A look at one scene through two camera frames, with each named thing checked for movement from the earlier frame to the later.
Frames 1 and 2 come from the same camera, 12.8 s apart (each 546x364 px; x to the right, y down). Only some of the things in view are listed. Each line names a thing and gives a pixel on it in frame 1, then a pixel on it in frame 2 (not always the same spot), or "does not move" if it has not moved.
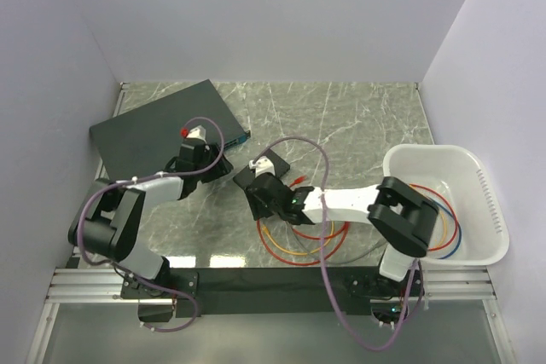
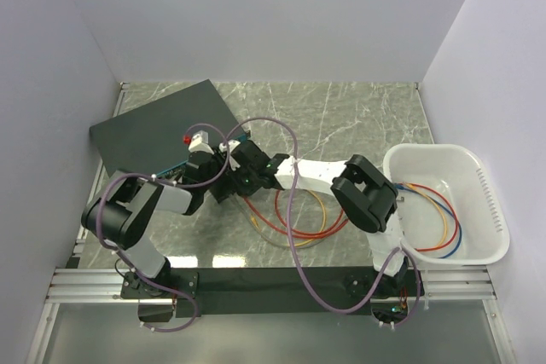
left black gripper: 222,168 does not move
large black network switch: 142,141 does not move
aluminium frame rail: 103,286 does not move
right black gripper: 258,210 to 242,188
